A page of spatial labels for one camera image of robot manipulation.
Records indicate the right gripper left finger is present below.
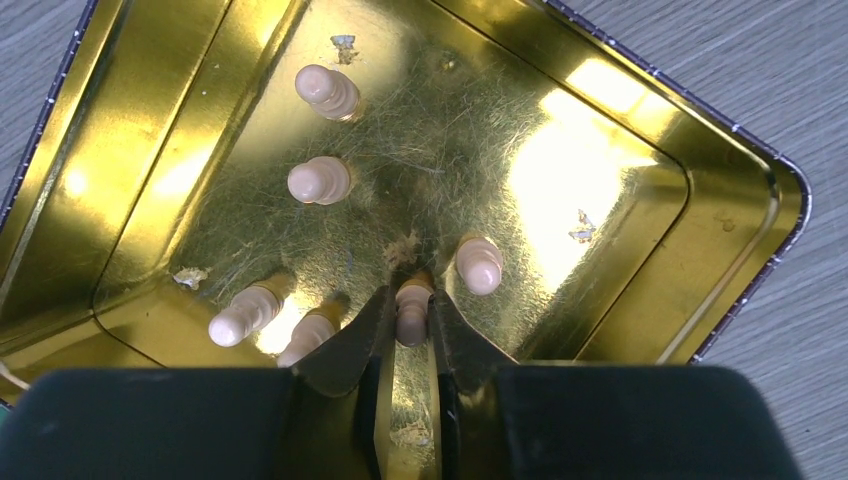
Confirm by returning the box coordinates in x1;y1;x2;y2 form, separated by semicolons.
1;286;395;479

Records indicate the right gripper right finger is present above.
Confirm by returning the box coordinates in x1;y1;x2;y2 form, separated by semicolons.
428;290;802;479

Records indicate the light wooden pawn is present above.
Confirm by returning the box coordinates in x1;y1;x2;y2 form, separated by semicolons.
395;278;434;347
294;64;360;120
287;156;352;205
208;285;283;347
276;313;339;368
455;237;504;296

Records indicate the gold metal tin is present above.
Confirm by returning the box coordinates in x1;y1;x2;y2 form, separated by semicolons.
1;1;810;479

